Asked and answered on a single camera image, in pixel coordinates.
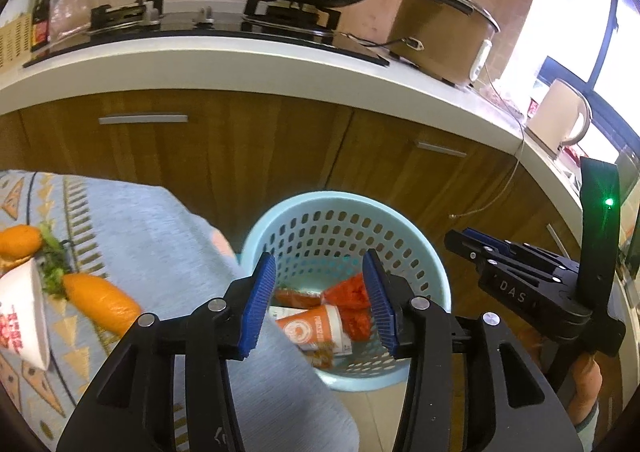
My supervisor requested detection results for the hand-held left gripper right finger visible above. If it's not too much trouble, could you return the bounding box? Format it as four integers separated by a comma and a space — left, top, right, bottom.
361, 248, 583, 452

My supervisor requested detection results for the orange toy carrot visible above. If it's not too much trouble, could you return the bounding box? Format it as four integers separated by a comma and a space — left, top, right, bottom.
0, 222, 66, 263
42, 257, 143, 335

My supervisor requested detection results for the red plastic wrapper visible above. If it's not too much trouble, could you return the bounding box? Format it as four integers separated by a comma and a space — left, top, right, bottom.
320, 272, 373, 340

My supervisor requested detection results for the wooden base cabinet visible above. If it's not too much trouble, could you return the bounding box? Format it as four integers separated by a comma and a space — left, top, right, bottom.
0, 90, 626, 433

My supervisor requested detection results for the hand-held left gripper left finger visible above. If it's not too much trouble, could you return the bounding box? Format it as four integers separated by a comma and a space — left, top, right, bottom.
56, 252, 278, 452

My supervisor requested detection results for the light blue plastic basket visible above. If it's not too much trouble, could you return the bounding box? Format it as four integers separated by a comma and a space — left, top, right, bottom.
239, 190, 453, 393

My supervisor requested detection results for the orange snack packet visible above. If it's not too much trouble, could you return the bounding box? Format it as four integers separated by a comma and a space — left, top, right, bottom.
274, 288, 323, 309

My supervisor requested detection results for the thin beige cable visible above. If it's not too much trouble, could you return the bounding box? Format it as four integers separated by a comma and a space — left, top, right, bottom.
450, 76, 526, 220

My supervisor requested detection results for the black power cord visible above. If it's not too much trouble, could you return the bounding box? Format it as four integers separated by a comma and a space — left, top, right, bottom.
340, 32, 426, 65

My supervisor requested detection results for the beige slotted utensil holder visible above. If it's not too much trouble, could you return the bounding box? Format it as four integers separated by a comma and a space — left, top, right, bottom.
0, 12, 33, 70

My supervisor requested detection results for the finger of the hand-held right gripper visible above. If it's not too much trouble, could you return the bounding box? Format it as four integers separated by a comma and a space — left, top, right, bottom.
462, 227, 581, 277
444, 229, 506, 277

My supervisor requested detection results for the person's right forearm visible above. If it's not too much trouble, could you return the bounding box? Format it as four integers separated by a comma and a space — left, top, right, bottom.
567, 352, 603, 440

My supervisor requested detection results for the window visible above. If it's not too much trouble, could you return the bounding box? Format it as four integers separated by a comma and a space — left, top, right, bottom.
500, 0, 640, 173

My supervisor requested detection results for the blue patterned tablecloth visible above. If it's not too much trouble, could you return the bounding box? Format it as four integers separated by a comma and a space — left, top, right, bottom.
0, 171, 361, 452

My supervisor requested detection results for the clear plastic bag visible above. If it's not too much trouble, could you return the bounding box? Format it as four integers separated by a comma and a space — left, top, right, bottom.
48, 0, 93, 40

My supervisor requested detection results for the brown rice cooker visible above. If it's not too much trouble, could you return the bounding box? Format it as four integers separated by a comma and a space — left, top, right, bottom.
385, 0, 502, 85

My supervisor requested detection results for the orange paper cup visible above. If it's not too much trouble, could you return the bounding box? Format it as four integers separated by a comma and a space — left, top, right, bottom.
272, 304, 351, 355

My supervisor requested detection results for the beige electric kettle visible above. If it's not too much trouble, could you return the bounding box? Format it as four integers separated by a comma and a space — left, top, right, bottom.
525, 78, 593, 160

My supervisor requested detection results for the white red-printed paper bowl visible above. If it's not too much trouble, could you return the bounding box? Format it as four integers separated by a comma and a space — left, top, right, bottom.
0, 257, 52, 373

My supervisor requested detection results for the black glass gas stove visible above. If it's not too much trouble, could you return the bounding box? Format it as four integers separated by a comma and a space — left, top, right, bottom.
22, 0, 391, 68

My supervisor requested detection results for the dark soy sauce bottle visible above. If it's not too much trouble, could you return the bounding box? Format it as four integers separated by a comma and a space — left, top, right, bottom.
31, 0, 53, 52

